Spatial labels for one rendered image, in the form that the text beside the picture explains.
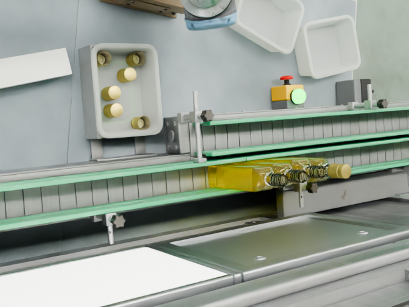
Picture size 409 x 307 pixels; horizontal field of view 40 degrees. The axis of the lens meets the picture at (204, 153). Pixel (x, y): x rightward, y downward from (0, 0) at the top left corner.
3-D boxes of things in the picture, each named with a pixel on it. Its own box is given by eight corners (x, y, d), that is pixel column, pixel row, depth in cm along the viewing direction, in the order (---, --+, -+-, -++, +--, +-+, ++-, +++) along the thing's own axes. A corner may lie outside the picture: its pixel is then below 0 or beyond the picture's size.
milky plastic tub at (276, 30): (272, 61, 174) (291, 57, 166) (215, 27, 162) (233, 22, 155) (287, 10, 177) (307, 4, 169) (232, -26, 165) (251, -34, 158)
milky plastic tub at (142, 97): (85, 139, 140) (98, 139, 132) (77, 48, 138) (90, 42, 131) (148, 134, 149) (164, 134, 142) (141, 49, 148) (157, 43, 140)
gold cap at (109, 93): (100, 87, 140) (107, 85, 136) (113, 86, 142) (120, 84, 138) (101, 101, 140) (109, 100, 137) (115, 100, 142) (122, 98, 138)
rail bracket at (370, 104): (345, 111, 171) (381, 108, 160) (344, 86, 171) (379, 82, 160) (354, 110, 174) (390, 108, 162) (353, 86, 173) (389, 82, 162)
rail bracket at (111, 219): (89, 240, 128) (112, 249, 116) (86, 209, 127) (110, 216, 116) (105, 237, 130) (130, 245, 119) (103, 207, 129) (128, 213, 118)
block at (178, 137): (165, 154, 145) (178, 155, 139) (162, 117, 144) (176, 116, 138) (176, 153, 147) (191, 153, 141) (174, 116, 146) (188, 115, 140)
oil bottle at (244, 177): (208, 187, 144) (260, 193, 126) (206, 165, 144) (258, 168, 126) (226, 184, 147) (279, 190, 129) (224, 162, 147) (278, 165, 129)
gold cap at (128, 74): (115, 69, 142) (123, 67, 138) (128, 68, 144) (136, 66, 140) (117, 83, 142) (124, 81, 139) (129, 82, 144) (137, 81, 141)
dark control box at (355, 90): (335, 106, 187) (355, 104, 180) (334, 81, 186) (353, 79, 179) (353, 105, 191) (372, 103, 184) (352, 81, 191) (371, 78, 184)
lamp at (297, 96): (290, 104, 166) (297, 103, 164) (289, 89, 166) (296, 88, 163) (301, 103, 169) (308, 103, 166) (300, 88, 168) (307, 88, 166)
